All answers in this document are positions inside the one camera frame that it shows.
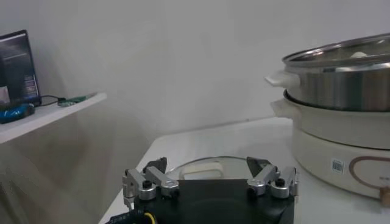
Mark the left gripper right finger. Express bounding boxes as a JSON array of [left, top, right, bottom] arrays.
[[245, 155, 300, 200]]

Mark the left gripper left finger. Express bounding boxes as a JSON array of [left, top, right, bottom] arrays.
[[121, 156, 180, 211]]

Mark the glass lid with white handle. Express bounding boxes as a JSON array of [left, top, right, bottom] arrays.
[[166, 155, 260, 181]]

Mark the stainless steel steamer basket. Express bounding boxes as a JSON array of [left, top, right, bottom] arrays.
[[264, 32, 390, 112]]

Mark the white electric cooker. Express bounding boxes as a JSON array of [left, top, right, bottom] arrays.
[[269, 89, 390, 208]]

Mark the white side table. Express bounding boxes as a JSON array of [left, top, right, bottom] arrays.
[[0, 92, 108, 145]]

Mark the blue computer mouse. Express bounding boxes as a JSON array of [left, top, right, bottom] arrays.
[[0, 102, 36, 125]]

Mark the dark laptop screen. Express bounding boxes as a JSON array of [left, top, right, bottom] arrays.
[[0, 29, 43, 108]]

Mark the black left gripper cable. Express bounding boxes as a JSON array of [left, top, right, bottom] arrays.
[[105, 209, 157, 224]]

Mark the green handled knife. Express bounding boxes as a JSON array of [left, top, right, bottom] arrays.
[[57, 92, 98, 108]]

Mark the thin black desk cable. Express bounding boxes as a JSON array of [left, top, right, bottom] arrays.
[[39, 94, 66, 107]]

